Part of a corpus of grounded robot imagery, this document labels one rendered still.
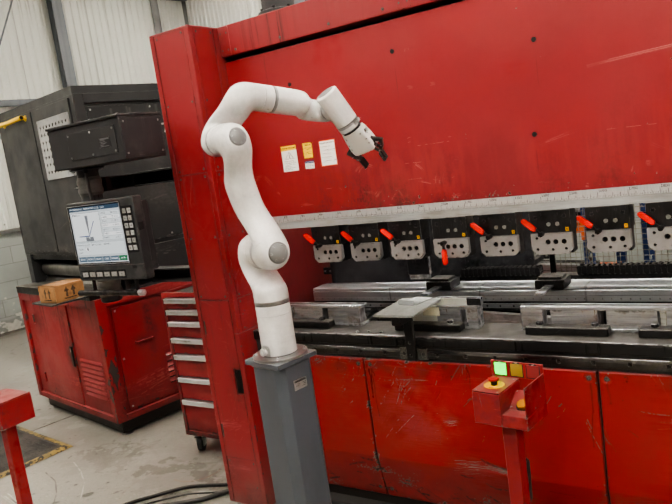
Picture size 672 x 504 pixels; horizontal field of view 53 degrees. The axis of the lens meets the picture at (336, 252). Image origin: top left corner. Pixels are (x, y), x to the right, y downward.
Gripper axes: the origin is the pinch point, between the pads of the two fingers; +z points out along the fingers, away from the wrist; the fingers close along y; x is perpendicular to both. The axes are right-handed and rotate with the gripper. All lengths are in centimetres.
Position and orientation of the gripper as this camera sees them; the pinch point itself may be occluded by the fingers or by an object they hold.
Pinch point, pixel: (375, 161)
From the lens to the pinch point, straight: 251.6
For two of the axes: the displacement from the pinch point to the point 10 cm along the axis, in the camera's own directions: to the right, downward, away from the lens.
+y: -7.3, 2.3, 6.5
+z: 5.8, 7.1, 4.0
